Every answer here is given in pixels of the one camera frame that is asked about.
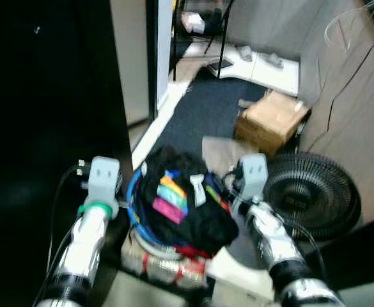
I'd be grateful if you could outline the black garment with colourful print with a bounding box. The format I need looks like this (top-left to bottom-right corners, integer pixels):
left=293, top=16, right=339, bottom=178
left=139, top=147, right=240, bottom=253

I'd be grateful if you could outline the black round fan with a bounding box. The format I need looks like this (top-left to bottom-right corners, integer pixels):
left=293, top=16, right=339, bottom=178
left=262, top=152, right=362, bottom=242

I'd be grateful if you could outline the brown cardboard box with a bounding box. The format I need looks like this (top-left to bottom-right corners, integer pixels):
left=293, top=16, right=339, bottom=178
left=235, top=91, right=310, bottom=155

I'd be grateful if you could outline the white low platform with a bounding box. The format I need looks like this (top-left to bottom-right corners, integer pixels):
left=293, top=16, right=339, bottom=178
left=219, top=43, right=300, bottom=97

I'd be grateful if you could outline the grey slipper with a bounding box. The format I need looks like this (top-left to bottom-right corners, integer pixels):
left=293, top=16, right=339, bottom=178
left=237, top=46, right=254, bottom=61
left=260, top=52, right=284, bottom=69

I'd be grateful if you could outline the flat cardboard sheet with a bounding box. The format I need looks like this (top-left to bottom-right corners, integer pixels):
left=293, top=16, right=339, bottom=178
left=201, top=136, right=264, bottom=180

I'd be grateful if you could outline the dark floor mat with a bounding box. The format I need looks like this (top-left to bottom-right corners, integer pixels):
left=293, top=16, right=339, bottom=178
left=150, top=77, right=270, bottom=161

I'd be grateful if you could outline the white flat panel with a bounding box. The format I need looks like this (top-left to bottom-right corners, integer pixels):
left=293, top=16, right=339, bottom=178
left=209, top=246, right=277, bottom=301

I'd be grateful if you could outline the white object on rack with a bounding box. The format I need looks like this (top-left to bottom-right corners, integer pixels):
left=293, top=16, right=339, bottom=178
left=182, top=13, right=205, bottom=34

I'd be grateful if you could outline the beige red patterned box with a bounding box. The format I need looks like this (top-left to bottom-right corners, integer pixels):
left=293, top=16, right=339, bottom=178
left=120, top=233, right=210, bottom=288

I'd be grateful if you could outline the blue laundry basket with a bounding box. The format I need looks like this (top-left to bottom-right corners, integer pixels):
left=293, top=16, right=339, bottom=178
left=125, top=163, right=232, bottom=260

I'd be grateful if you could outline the grey door panel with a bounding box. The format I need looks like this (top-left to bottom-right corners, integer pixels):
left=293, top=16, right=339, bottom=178
left=110, top=0, right=152, bottom=125

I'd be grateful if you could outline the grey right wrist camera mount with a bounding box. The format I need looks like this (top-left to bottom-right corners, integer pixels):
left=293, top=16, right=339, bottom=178
left=238, top=153, right=269, bottom=200

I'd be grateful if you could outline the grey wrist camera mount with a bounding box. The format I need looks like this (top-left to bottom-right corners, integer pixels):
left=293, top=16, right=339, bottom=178
left=84, top=157, right=122, bottom=205
left=238, top=153, right=269, bottom=200

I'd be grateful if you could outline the white door frame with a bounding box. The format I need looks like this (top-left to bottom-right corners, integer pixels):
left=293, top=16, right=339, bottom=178
left=155, top=0, right=173, bottom=109

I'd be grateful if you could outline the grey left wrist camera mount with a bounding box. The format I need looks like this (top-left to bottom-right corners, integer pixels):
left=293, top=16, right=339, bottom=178
left=84, top=157, right=122, bottom=205

